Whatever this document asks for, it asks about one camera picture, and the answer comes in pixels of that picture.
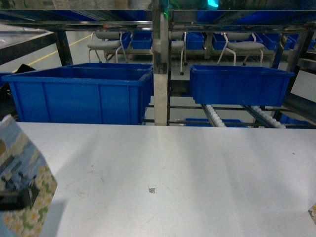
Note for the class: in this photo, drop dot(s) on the blue bin on left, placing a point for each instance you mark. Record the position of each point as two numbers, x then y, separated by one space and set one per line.
94 93

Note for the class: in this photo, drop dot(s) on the small QR sticker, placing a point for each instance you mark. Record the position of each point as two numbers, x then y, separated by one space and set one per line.
152 189

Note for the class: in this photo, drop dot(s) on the grey chair right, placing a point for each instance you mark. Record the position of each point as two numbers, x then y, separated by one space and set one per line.
246 42

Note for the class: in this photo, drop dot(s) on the blue bin centre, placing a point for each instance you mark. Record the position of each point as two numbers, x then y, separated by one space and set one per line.
238 85

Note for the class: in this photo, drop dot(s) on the blue bin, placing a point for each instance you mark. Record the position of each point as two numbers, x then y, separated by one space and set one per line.
94 93
238 85

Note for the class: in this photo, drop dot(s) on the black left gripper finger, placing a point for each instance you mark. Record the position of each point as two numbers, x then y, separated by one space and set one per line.
14 200

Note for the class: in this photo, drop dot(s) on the grey chair left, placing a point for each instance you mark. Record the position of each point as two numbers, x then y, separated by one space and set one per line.
107 41

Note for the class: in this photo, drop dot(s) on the steel rack post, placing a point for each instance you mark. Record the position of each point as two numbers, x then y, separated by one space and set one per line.
160 60

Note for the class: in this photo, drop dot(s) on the grey chair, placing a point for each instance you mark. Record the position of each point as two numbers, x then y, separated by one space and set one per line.
246 42
107 41

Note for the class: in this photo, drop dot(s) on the flower gift bag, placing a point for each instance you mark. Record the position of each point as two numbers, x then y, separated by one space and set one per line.
23 167
312 212

